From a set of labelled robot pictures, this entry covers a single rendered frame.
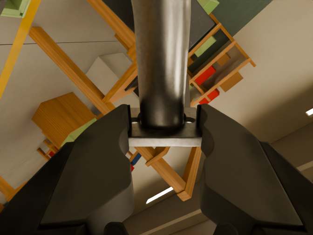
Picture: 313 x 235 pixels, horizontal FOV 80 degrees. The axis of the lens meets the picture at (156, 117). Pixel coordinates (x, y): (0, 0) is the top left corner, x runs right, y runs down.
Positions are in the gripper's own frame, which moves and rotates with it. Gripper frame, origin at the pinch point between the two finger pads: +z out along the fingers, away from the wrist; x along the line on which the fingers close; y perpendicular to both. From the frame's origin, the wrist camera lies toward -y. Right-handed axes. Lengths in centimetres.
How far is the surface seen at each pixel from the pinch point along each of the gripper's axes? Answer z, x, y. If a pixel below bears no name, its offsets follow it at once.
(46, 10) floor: 166, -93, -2
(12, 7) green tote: 16.2, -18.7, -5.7
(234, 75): 494, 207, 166
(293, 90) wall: 486, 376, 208
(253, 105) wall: 507, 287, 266
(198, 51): 531, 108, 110
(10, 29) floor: 146, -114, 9
